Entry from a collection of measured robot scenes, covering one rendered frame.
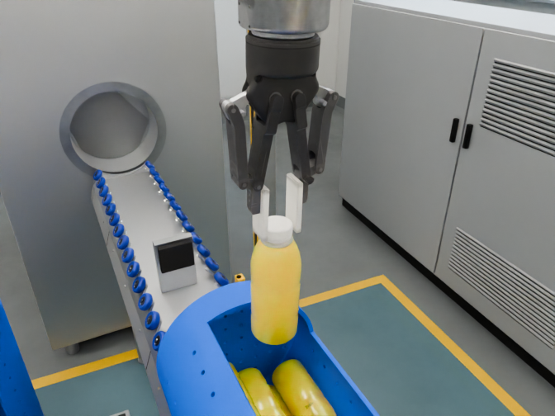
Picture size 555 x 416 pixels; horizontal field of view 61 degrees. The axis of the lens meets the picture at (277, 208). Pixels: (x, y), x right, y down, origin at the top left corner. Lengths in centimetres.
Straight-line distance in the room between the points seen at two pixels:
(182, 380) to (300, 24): 54
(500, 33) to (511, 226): 84
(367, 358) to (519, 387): 68
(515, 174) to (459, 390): 99
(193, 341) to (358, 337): 179
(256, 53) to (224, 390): 45
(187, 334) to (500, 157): 181
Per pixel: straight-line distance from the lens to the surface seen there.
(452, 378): 243
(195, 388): 74
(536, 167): 221
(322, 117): 53
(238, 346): 92
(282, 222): 58
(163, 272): 126
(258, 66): 47
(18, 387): 136
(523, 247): 234
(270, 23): 45
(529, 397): 249
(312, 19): 46
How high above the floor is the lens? 175
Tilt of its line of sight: 29 degrees down
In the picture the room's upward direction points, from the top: straight up
